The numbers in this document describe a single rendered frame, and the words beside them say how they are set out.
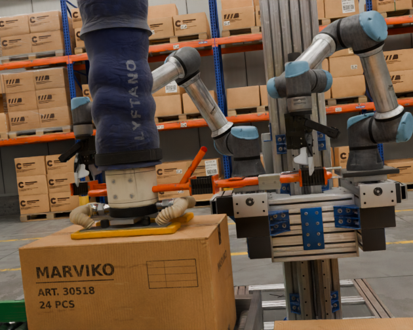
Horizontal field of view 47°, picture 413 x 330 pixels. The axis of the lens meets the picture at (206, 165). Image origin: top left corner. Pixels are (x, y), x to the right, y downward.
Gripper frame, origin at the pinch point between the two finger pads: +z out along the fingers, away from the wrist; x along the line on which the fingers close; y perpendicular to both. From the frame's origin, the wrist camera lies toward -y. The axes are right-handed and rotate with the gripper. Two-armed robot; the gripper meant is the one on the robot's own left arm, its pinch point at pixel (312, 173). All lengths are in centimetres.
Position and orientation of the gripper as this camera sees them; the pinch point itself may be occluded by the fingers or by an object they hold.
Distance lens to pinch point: 154.9
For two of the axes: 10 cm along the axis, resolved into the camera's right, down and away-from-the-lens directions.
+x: -2.0, 0.7, -9.8
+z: 0.9, 9.9, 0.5
